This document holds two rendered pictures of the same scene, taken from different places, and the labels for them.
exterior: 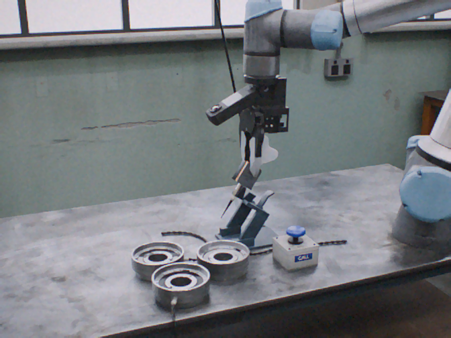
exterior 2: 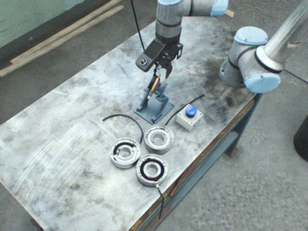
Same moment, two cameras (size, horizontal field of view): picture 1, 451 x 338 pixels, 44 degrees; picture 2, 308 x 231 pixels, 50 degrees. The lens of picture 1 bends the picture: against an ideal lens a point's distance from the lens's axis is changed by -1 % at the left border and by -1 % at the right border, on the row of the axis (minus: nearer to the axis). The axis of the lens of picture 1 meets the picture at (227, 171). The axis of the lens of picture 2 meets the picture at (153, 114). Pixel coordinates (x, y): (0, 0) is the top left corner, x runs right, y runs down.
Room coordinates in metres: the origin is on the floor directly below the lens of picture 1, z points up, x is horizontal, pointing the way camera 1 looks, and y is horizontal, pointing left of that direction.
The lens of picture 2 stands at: (0.50, 0.36, 1.81)
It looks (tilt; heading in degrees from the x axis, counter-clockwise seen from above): 54 degrees down; 328
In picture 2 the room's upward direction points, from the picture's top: 5 degrees clockwise
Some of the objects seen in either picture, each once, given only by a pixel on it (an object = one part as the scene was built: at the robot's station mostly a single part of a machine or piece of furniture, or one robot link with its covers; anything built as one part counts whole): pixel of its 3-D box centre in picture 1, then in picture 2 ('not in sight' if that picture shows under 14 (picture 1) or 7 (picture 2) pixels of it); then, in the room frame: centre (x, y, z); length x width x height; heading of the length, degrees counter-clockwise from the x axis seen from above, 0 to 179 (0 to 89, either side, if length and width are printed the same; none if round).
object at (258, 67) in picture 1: (260, 66); (167, 25); (1.16, -0.07, 1.18); 0.08 x 0.08 x 0.05
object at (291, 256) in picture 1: (297, 249); (190, 116); (1.04, -0.14, 0.82); 0.08 x 0.07 x 0.05; 111
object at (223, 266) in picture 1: (223, 260); (158, 139); (1.01, 0.01, 0.82); 0.10 x 0.10 x 0.04
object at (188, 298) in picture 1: (181, 286); (152, 170); (0.91, 0.09, 0.82); 0.10 x 0.10 x 0.04
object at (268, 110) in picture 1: (263, 104); (166, 45); (1.16, -0.08, 1.10); 0.09 x 0.08 x 0.12; 112
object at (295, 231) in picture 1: (295, 239); (190, 113); (1.04, -0.14, 0.85); 0.04 x 0.04 x 0.05
